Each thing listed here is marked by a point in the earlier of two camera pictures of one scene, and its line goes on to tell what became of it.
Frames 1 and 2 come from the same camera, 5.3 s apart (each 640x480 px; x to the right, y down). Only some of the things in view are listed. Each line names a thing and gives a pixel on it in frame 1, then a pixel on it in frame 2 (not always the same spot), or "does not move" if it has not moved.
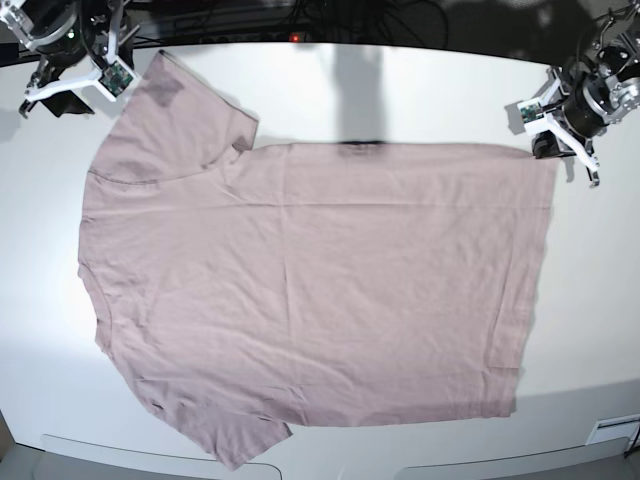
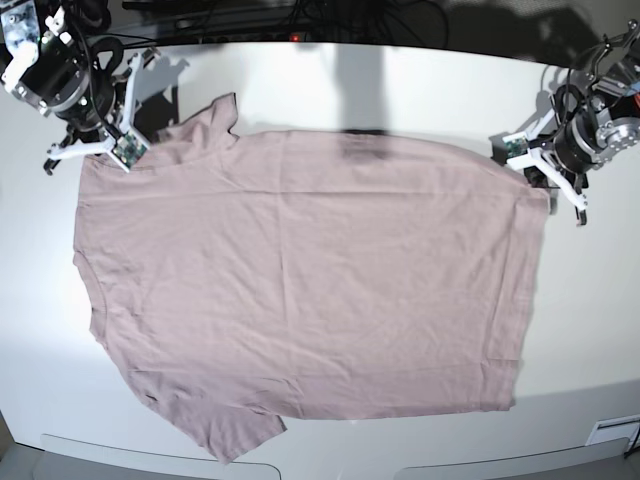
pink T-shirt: [246, 290] does not move
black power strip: [278, 36] does not move
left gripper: [72, 45] to [91, 109]
